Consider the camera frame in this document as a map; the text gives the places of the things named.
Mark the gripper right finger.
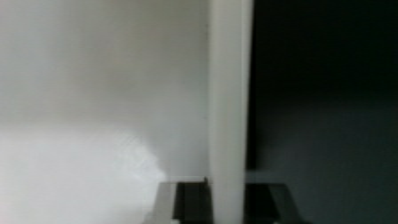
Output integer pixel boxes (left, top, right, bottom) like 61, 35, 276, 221
244, 183, 311, 224

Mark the white square table top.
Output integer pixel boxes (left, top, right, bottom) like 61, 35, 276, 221
0, 0, 254, 224

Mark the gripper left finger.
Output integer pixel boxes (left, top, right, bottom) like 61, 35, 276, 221
143, 179, 212, 224

